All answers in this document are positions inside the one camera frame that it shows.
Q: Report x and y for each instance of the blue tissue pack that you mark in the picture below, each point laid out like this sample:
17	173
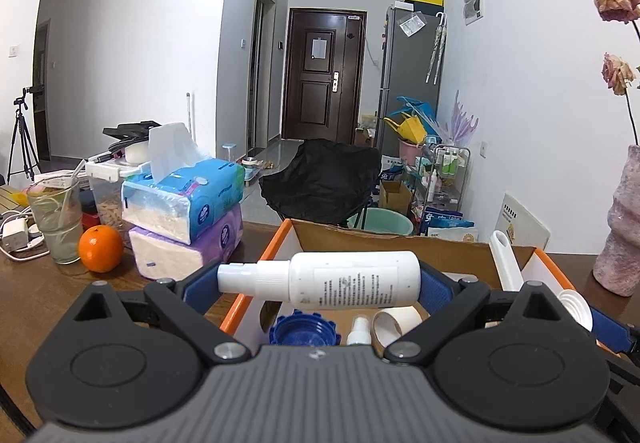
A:
205	193

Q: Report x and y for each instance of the small dried pink rose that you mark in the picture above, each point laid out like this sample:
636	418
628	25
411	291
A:
617	73

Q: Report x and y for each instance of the blue and white package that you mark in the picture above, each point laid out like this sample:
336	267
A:
392	173

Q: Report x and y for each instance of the black handheld tool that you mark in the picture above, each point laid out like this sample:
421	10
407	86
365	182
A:
117	150

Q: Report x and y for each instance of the white folded umbrella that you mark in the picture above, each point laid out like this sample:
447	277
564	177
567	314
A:
433	50
441	45

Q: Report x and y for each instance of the white board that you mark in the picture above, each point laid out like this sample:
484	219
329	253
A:
522	223

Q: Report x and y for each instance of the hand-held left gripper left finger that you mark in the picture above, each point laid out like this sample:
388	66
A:
200	287

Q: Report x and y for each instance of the blue ribbed lid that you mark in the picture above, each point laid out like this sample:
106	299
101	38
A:
302	330

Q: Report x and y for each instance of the green plastic basin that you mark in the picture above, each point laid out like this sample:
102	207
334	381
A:
385	223

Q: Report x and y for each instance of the grey interior door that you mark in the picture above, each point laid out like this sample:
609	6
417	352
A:
262	68

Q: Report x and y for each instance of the white light switch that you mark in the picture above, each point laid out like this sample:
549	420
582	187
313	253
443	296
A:
13	50

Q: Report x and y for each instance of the orange fruit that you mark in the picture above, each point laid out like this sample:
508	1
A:
101	249

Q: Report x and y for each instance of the black tripod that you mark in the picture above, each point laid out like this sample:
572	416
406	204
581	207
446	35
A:
20	143

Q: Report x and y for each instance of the clear drinking straw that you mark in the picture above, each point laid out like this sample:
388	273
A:
72	178

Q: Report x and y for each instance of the grey refrigerator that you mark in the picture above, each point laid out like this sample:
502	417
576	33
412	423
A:
410	73

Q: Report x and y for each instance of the paper sheet on door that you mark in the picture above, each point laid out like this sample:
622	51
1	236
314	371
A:
319	48

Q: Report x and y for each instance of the white bowl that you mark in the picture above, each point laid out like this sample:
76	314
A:
136	151

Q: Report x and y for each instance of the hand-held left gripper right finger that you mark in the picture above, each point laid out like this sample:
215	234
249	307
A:
439	292

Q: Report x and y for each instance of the clear food container white lid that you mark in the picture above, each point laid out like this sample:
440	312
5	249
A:
107	203

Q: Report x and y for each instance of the blue printed sack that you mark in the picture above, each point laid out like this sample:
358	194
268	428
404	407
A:
440	215

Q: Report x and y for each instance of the flat black device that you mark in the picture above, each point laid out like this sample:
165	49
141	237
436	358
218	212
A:
130	128

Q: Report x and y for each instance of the pet bowl stand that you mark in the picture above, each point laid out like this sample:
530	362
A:
252	169

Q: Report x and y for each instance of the small brown cardboard box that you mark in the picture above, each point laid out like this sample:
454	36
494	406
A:
395	195

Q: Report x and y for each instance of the small white spray bottle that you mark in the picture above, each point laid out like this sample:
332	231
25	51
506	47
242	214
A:
359	330

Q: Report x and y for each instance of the white stepped plastic cap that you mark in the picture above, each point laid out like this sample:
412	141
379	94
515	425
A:
575	308

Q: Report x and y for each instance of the brown cardboard carton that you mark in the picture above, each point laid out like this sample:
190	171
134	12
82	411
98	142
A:
365	133

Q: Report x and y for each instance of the white charger adapter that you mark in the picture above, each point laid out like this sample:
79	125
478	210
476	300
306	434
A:
17	233

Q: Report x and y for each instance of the purple fairy wings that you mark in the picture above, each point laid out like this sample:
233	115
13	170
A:
462	118

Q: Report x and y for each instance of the white tape roll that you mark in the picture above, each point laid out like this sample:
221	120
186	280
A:
397	320

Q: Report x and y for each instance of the dark brown entrance door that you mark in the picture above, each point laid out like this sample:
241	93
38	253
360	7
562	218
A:
322	93

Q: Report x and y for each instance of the black folding chair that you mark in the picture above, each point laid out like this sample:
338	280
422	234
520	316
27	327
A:
325	183

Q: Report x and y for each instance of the yellow bag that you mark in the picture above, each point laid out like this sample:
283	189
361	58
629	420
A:
410	127

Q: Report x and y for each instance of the pink plastic bucket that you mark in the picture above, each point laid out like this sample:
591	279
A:
412	150

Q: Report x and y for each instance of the red and black box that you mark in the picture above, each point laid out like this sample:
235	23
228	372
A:
90	218

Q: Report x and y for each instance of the purple tissue pack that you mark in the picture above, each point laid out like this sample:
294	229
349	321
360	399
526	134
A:
220	235

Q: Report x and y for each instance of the pink textured vase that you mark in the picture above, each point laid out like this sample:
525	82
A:
622	223

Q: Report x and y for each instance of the pet water dispenser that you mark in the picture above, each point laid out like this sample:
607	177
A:
229	153

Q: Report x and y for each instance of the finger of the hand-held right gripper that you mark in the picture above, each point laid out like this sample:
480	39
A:
610	328
625	373

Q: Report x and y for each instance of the clear plastic bag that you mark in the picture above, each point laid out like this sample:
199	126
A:
412	24

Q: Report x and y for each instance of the blue bag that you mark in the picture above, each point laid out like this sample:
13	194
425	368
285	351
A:
417	105

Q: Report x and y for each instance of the white wall socket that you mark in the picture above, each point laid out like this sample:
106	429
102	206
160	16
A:
483	150

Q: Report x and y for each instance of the clear drinking glass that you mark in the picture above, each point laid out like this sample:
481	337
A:
55	228

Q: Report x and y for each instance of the white brush with red bristles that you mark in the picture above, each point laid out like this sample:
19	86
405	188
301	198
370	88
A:
505	263

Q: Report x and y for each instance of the orange-edged cardboard box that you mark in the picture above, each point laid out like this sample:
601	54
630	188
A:
375	238

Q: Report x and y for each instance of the flat white box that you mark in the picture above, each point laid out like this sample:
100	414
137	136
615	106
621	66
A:
55	178

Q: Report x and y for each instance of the white printed sack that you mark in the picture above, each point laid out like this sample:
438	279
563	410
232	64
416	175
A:
455	230

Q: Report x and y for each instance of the large white spray bottle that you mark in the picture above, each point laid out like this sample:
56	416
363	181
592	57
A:
350	278

